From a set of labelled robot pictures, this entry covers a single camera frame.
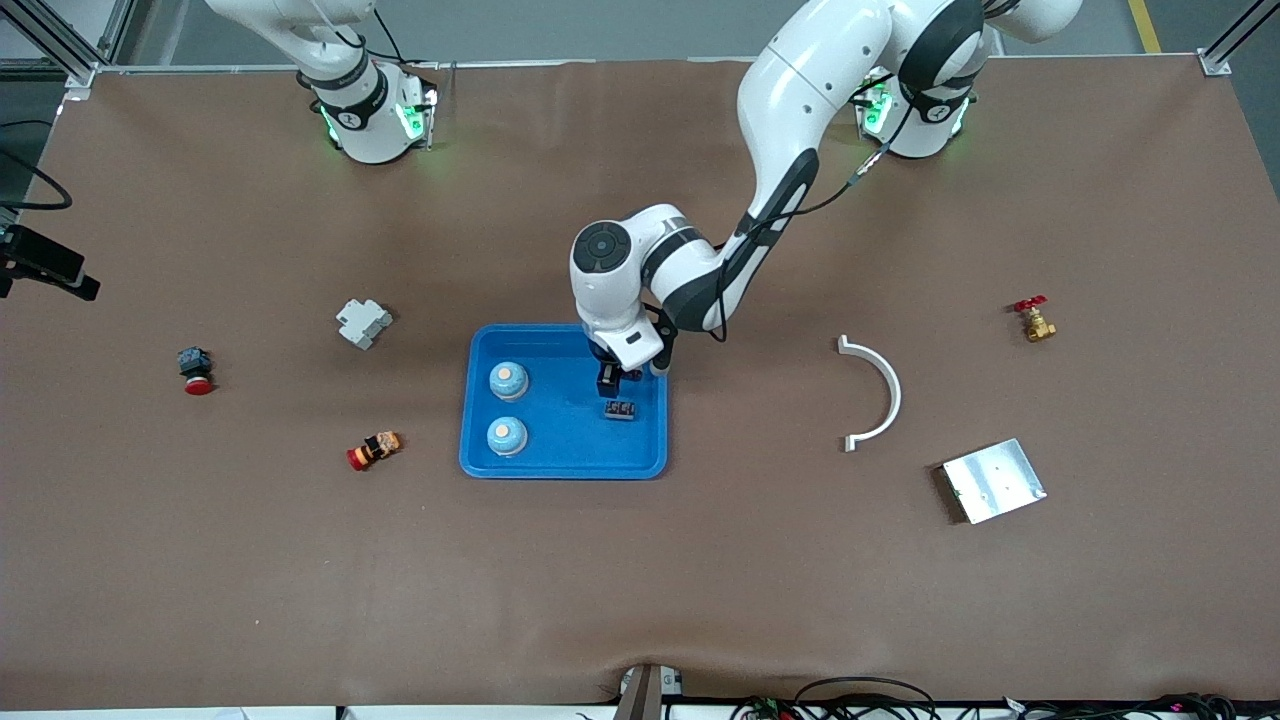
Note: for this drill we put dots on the blue service bell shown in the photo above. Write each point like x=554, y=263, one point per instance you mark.
x=507, y=437
x=509, y=381

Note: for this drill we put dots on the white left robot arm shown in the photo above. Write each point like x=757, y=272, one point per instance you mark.
x=790, y=110

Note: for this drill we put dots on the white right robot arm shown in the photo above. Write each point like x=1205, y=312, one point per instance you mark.
x=360, y=110

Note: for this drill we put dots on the blue plastic tray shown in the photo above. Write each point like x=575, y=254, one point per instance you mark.
x=565, y=450

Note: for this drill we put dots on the red mushroom button black base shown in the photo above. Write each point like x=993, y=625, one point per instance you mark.
x=196, y=368

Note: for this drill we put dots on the red yellow emergency stop button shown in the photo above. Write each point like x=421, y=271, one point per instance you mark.
x=374, y=451

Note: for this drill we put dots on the white circuit breaker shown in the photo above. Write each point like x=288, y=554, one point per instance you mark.
x=363, y=324

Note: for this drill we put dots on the silver metal plate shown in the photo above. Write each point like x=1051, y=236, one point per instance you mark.
x=992, y=482

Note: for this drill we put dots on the aluminium frame strut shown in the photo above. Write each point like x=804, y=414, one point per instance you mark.
x=55, y=40

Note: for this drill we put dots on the white curved bracket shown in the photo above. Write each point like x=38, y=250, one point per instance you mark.
x=893, y=395

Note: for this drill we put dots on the grey metal mount bracket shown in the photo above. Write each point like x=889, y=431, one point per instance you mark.
x=640, y=695

